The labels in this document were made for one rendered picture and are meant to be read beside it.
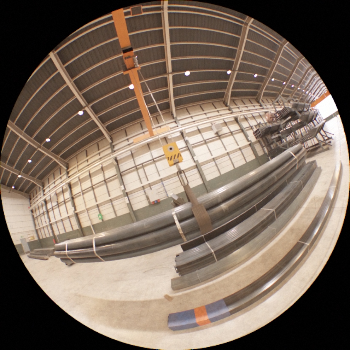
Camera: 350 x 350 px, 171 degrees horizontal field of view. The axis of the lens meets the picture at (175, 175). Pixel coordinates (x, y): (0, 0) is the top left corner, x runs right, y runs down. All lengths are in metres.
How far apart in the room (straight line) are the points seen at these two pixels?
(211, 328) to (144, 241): 1.45
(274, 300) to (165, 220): 1.78
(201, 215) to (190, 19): 9.63
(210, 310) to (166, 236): 1.16
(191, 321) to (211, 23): 11.67
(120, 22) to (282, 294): 6.17
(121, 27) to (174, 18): 4.97
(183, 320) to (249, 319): 0.76
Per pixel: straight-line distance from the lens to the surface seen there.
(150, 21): 8.57
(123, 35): 4.54
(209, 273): 2.22
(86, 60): 8.55
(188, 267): 2.32
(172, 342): 1.90
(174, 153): 1.66
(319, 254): 2.26
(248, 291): 1.77
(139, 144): 9.20
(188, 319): 1.78
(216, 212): 1.42
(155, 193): 8.47
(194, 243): 2.79
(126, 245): 1.59
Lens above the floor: 1.67
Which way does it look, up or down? 8 degrees up
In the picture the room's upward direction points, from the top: 22 degrees counter-clockwise
